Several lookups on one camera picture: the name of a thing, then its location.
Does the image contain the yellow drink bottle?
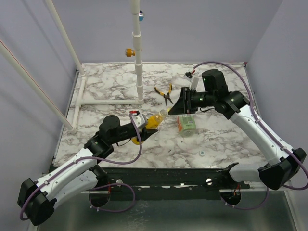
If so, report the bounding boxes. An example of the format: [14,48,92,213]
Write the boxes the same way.
[132,109,168,145]

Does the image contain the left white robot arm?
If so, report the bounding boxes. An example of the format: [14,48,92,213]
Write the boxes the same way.
[17,111,158,226]

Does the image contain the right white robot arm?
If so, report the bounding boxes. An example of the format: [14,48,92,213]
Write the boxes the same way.
[168,69,307,190]

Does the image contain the green label bottle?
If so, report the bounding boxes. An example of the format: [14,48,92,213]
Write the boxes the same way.
[177,115,196,137]

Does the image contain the yellow cap on pipe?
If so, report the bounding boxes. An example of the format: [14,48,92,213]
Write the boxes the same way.
[124,48,136,57]

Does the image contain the blue cap on pipe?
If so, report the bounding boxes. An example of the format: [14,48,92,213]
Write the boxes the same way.
[139,10,144,22]

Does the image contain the left diagonal white pipe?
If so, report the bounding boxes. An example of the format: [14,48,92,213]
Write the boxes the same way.
[0,41,77,133]

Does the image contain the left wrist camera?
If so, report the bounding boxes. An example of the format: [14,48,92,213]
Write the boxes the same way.
[129,110,148,129]

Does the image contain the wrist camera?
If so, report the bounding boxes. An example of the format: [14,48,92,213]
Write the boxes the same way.
[129,110,148,129]
[184,69,199,90]

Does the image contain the yellow handled pliers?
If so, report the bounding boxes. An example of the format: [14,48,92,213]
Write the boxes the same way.
[154,83,174,106]

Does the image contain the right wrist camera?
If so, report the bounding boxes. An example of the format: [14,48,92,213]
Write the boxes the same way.
[184,69,199,90]

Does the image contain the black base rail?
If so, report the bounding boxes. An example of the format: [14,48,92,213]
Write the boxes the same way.
[48,166,251,202]

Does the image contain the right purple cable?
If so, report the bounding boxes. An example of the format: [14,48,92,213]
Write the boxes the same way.
[193,62,308,210]

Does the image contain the white pvc pipe frame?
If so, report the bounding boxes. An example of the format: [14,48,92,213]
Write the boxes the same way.
[46,0,144,129]

